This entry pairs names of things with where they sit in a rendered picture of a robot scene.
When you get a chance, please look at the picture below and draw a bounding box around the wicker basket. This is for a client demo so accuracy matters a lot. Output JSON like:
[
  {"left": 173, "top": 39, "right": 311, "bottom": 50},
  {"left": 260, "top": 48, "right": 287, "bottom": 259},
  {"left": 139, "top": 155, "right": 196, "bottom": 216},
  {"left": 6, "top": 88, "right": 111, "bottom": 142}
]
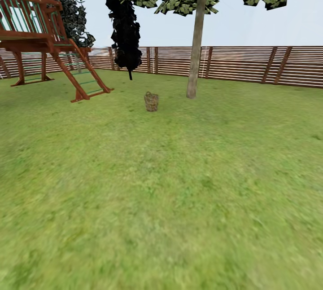
[{"left": 144, "top": 92, "right": 159, "bottom": 112}]

